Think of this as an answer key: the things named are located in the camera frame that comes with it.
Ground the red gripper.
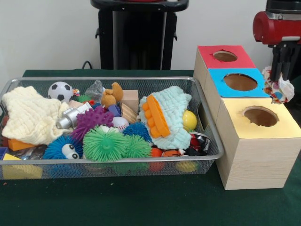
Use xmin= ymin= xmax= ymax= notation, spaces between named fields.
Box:
xmin=253 ymin=10 xmax=301 ymax=82

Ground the white cloth with coloured dots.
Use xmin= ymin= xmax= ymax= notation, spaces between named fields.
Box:
xmin=261 ymin=65 xmax=295 ymax=104

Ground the wooden box with three holes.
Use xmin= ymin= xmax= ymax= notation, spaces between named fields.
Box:
xmin=193 ymin=45 xmax=301 ymax=190

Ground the silver mesh bin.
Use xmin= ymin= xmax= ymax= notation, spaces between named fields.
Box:
xmin=0 ymin=76 xmax=224 ymax=181

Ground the black stand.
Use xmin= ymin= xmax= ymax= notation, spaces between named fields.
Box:
xmin=269 ymin=43 xmax=301 ymax=89

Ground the dark green table cloth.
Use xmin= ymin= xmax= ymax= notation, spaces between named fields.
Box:
xmin=290 ymin=77 xmax=301 ymax=95
xmin=0 ymin=69 xmax=301 ymax=226

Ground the yellow ball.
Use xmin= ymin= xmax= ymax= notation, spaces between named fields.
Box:
xmin=182 ymin=110 xmax=198 ymax=131

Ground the light blue knitted cloth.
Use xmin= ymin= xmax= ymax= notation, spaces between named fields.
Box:
xmin=138 ymin=86 xmax=192 ymax=150

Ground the orange plastic building block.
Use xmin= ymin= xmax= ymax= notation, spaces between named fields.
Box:
xmin=142 ymin=95 xmax=171 ymax=138

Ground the brown plush toy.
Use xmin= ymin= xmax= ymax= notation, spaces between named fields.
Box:
xmin=101 ymin=82 xmax=124 ymax=109

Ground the large green spiky ball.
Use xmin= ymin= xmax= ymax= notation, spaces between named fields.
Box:
xmin=82 ymin=127 xmax=129 ymax=163

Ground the purple spiky toy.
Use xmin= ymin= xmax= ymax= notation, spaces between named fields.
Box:
xmin=70 ymin=105 xmax=115 ymax=142

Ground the small soccer ball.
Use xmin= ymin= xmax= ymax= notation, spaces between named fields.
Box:
xmin=48 ymin=81 xmax=74 ymax=103

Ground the blue spiky ball with eyes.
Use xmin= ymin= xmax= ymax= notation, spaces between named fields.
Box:
xmin=43 ymin=135 xmax=84 ymax=160

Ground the cream knitted cloth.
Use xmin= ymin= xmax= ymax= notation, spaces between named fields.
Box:
xmin=1 ymin=86 xmax=77 ymax=145

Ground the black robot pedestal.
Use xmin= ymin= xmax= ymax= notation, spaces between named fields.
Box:
xmin=90 ymin=0 xmax=190 ymax=70

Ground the silver toy camera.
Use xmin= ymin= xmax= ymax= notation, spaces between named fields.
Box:
xmin=55 ymin=101 xmax=92 ymax=129

